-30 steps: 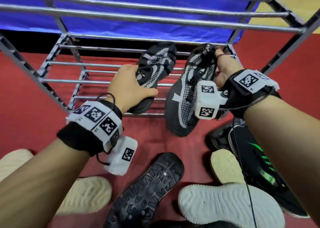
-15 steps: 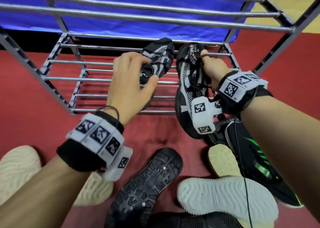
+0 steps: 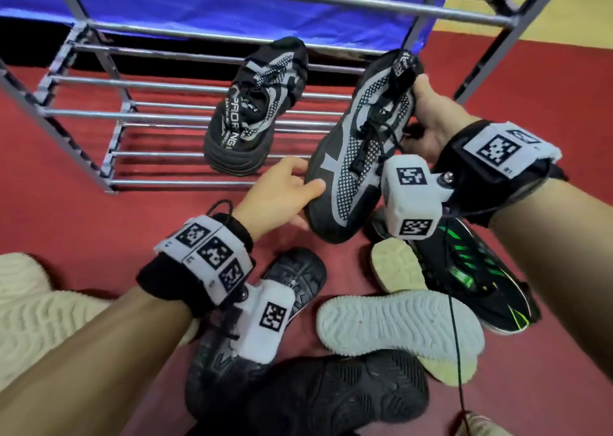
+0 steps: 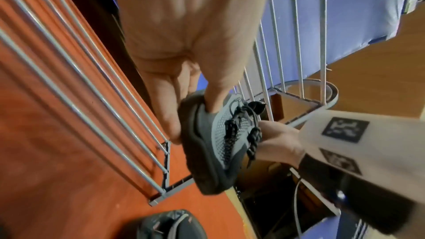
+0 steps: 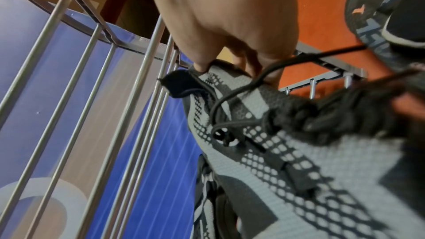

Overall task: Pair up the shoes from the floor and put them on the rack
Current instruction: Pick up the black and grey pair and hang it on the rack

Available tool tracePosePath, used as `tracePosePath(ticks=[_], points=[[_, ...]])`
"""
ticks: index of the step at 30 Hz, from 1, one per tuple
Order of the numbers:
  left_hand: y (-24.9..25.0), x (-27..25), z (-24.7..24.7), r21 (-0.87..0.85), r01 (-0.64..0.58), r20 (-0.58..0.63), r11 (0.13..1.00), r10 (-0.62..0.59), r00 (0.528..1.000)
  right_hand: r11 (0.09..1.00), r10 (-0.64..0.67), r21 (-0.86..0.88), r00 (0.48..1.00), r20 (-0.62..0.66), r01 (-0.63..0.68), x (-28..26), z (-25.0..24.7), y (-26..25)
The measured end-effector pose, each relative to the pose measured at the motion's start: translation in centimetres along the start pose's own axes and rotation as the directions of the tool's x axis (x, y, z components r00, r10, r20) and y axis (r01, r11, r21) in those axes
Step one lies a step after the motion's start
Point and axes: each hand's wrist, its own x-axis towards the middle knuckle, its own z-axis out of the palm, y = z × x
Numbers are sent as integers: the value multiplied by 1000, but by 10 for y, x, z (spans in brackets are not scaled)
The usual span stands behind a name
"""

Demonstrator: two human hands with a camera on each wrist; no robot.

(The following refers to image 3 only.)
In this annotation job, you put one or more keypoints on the person's left hand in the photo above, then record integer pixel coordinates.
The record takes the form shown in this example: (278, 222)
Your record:
(275, 196)

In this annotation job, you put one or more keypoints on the person's right hand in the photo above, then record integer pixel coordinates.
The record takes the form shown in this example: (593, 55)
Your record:
(438, 119)

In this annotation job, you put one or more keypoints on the black grey mesh sneaker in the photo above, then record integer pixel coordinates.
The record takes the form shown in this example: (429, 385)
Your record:
(249, 115)
(345, 182)

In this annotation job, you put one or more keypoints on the black lug-sole sneaker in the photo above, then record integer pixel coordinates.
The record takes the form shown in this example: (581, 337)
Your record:
(299, 268)

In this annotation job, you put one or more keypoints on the grey metal shoe rack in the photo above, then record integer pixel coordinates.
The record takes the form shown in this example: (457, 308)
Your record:
(167, 182)

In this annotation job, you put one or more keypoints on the cream-soled sneaker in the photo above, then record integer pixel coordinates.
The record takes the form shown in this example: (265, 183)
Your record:
(395, 263)

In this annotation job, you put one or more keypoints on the black green-striped sneaker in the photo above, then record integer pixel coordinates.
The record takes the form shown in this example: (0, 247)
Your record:
(479, 277)

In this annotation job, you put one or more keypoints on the white knit sneaker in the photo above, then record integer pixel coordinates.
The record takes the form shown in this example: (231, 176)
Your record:
(397, 323)

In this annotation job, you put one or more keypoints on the black ribbed-sole sneaker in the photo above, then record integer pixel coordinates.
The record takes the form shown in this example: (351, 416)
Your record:
(335, 388)

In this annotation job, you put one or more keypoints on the cream chunky sneaker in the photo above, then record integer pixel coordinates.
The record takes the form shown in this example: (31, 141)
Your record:
(33, 316)

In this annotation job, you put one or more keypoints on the pastel iridescent sneaker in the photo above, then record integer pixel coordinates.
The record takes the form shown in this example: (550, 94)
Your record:
(479, 426)

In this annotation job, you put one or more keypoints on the person's left forearm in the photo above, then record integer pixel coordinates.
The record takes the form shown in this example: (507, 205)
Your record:
(86, 368)

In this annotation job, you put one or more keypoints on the person's right forearm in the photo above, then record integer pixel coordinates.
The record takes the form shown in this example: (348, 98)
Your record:
(560, 258)

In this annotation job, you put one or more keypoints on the black marker right wristband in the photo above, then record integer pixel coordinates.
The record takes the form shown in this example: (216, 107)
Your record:
(498, 163)

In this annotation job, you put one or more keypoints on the black marker wristband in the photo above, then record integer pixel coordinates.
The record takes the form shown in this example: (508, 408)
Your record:
(498, 163)
(210, 254)

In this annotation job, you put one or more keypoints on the black marker left wristband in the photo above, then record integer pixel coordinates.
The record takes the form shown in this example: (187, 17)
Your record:
(210, 254)

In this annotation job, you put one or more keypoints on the blue printed banner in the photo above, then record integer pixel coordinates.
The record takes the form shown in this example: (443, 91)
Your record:
(191, 14)

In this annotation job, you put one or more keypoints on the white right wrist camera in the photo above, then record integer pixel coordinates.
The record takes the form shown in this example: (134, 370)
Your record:
(412, 196)

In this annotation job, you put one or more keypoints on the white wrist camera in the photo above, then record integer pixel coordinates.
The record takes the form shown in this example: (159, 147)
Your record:
(412, 196)
(268, 316)

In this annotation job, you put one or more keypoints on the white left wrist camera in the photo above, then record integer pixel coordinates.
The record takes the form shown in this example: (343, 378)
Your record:
(268, 316)

